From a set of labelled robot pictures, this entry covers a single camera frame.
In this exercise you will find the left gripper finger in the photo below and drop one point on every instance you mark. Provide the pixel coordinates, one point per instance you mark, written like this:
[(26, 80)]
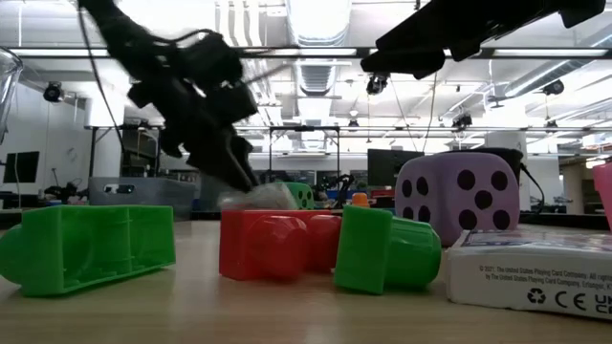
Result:
[(217, 157), (246, 153)]

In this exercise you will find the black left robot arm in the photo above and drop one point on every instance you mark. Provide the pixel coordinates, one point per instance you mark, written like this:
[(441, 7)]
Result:
[(115, 33)]

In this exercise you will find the black ceiling spotlight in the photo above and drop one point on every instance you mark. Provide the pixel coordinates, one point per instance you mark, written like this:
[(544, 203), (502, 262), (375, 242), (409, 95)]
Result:
[(377, 83), (463, 121), (553, 87), (52, 92)]

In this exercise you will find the black pumpkin bucket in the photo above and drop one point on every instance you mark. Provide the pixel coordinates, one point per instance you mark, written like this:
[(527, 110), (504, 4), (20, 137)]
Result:
[(511, 160)]

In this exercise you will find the long green toy block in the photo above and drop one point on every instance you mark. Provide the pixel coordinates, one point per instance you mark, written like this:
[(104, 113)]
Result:
[(378, 253)]

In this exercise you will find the green foam die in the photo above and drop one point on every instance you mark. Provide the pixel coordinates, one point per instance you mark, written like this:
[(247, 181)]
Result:
[(302, 196)]

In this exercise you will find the black background robot arm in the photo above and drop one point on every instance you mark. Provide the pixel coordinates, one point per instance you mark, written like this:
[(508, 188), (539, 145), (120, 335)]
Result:
[(342, 188)]

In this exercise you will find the black background frame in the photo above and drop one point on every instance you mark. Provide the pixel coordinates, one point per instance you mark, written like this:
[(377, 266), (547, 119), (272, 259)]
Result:
[(306, 128)]

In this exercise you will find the purple foam die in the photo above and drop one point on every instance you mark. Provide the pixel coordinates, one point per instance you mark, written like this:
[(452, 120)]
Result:
[(444, 210)]

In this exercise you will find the black background monitor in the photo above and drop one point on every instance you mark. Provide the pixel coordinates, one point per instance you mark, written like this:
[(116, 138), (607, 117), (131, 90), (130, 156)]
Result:
[(382, 167)]

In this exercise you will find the black overhead crossbar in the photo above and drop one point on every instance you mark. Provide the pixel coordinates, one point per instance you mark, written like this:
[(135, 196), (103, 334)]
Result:
[(287, 53)]

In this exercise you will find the short green toy block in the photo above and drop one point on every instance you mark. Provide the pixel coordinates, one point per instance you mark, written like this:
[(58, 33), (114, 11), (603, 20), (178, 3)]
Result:
[(95, 248)]

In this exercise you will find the large clear plastic bin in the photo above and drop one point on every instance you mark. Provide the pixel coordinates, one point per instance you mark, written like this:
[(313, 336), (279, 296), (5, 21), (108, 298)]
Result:
[(8, 91)]

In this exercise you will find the orange toy block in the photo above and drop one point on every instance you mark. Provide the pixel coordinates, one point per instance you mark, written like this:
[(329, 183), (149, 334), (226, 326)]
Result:
[(360, 200)]

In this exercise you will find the pink plastic tray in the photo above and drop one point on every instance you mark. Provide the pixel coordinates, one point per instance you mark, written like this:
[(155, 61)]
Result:
[(605, 196)]

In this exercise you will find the silver ceiling duct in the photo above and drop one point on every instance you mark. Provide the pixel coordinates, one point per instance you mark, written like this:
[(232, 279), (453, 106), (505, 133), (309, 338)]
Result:
[(318, 76)]

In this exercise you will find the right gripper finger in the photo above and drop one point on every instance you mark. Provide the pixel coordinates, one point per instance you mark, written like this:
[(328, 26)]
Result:
[(401, 62), (421, 28)]

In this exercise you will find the white playing card box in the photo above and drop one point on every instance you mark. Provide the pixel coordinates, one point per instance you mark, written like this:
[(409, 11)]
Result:
[(526, 272)]

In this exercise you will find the large red toy block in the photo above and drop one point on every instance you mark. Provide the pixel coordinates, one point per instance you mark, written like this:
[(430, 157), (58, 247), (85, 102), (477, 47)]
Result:
[(268, 248)]

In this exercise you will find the black wall screen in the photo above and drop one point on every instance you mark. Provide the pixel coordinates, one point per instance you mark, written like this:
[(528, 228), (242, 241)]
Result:
[(21, 167)]

